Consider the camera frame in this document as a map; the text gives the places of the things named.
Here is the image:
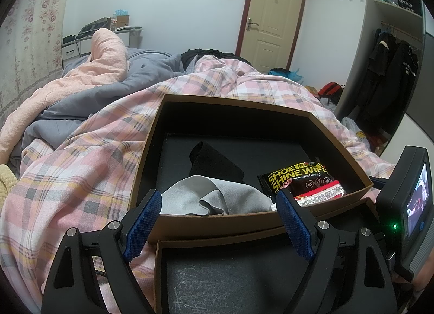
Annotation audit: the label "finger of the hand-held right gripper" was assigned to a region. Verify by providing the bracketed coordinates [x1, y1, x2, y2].
[369, 176, 394, 190]

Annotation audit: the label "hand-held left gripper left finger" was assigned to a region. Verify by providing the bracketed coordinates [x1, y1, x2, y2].
[42, 189, 163, 314]

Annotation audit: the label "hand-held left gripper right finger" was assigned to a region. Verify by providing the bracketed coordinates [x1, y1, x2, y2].
[275, 188, 390, 314]

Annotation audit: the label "red tissue packet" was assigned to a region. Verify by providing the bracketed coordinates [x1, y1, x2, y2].
[292, 180, 346, 207]

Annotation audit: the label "black yellow wipes packet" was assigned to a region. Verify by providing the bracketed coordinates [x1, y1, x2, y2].
[257, 157, 331, 199]

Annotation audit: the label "grey microfibre cloth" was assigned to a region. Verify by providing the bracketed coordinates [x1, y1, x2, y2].
[159, 175, 275, 217]

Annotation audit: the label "shallow brown cardboard box lid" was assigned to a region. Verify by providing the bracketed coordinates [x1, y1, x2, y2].
[154, 199, 387, 314]

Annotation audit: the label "black sock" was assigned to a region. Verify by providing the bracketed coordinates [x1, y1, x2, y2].
[188, 141, 245, 185]

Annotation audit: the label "deep brown cardboard box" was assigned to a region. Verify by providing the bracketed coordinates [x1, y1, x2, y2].
[130, 94, 374, 243]

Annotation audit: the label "white plastic bag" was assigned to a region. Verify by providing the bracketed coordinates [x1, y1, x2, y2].
[341, 117, 367, 147]

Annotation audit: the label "pink plaid quilt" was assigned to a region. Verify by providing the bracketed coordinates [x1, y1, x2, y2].
[0, 55, 395, 301]

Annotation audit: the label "red backpack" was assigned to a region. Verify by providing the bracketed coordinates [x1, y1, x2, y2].
[319, 82, 346, 104]

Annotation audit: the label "black hanging jackets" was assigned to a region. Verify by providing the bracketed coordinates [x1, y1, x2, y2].
[354, 29, 419, 132]

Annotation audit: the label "yellow knit blanket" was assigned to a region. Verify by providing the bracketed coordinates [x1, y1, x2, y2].
[0, 164, 19, 213]

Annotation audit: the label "grey blanket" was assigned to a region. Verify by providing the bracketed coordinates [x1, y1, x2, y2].
[8, 48, 185, 165]

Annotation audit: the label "blue plastic bag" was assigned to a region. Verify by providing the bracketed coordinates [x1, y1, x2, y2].
[268, 68, 302, 84]

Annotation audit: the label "grey wardrobe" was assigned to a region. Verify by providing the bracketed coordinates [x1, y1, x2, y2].
[336, 0, 434, 165]

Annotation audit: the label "peach fleece blanket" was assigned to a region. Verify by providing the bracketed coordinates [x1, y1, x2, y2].
[0, 28, 131, 165]

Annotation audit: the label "black clothes pile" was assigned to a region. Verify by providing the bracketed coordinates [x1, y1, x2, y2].
[181, 49, 251, 67]

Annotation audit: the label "white desk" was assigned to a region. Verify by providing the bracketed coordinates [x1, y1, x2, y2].
[62, 26, 143, 64]

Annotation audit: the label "small cardboard box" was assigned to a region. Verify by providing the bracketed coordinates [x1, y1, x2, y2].
[111, 15, 130, 31]

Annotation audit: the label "black flat device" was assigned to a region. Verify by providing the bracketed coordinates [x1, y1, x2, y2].
[77, 17, 111, 37]

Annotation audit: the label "floral curtain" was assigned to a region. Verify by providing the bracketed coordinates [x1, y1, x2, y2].
[0, 0, 73, 118]

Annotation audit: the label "cream door with red frame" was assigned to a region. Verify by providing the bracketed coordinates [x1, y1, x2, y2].
[236, 0, 308, 71]

